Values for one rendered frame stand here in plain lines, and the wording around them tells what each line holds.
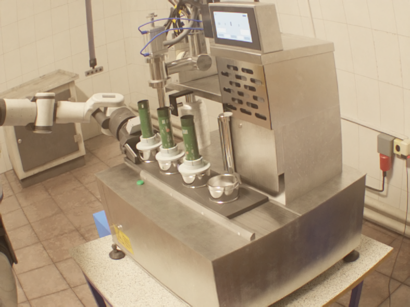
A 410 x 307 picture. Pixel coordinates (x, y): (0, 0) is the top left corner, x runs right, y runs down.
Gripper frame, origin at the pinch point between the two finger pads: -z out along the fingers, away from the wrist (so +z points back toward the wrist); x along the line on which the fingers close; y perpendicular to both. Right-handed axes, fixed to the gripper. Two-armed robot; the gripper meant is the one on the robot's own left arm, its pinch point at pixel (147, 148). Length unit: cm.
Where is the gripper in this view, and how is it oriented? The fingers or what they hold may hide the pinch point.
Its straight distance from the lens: 144.7
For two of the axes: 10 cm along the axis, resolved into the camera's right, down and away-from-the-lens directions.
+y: 0.2, -8.3, -5.6
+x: -8.3, 3.0, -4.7
